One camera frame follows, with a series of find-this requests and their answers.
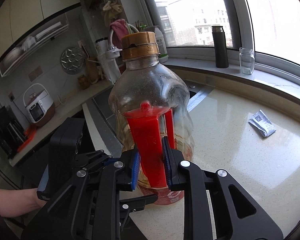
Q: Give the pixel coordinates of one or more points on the white kitchen faucet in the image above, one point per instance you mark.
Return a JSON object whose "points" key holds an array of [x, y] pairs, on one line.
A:
{"points": [[111, 65]]}

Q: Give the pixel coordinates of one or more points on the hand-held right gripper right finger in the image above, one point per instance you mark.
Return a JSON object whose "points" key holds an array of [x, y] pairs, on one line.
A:
{"points": [[167, 165]]}

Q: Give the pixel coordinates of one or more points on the white detergent jug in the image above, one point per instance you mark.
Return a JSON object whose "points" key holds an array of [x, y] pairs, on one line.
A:
{"points": [[162, 45]]}

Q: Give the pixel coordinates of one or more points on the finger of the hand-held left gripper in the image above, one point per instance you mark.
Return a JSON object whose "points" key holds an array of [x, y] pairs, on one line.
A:
{"points": [[137, 202], [90, 158]]}

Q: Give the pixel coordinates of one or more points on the wall socket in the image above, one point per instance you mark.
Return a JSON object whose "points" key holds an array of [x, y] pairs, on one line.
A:
{"points": [[35, 73]]}

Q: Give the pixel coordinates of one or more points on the window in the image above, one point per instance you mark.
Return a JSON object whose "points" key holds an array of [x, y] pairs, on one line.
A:
{"points": [[242, 17]]}

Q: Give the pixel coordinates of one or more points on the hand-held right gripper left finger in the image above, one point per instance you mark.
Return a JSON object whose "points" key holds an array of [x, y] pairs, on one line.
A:
{"points": [[135, 172]]}

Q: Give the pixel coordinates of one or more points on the empty glass jar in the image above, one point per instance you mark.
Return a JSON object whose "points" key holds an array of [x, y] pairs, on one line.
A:
{"points": [[246, 62]]}

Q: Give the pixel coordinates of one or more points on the folded white paper receipt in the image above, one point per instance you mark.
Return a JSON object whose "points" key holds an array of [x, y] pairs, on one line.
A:
{"points": [[262, 123]]}

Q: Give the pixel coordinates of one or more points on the wall dish rack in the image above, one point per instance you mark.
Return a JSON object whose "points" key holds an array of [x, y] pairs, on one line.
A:
{"points": [[30, 47]]}

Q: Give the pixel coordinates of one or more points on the black countertop appliance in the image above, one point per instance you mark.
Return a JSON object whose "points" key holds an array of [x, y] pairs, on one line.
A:
{"points": [[7, 130]]}

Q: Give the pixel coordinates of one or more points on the black thermos flask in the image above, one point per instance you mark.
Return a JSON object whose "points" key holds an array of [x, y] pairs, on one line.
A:
{"points": [[220, 47]]}

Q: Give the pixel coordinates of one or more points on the pink cloth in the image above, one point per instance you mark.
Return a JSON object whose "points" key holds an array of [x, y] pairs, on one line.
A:
{"points": [[118, 30]]}

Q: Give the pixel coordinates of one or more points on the white rice cooker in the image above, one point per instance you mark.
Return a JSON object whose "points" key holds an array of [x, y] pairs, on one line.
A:
{"points": [[38, 105]]}

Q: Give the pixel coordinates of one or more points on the white tumbler with black lid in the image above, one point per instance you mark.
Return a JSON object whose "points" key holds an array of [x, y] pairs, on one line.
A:
{"points": [[101, 46]]}

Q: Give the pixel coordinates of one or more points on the white wall cabinet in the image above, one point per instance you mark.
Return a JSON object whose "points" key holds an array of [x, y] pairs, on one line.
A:
{"points": [[27, 5]]}

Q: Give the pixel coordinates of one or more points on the beige hanging gloves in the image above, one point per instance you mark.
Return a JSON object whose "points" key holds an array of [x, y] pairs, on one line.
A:
{"points": [[112, 10]]}

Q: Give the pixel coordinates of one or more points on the person's left forearm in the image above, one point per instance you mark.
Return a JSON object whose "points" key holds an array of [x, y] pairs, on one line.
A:
{"points": [[12, 201]]}

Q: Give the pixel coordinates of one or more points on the round metal trivet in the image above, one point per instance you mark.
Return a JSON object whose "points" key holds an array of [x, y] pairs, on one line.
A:
{"points": [[72, 59]]}

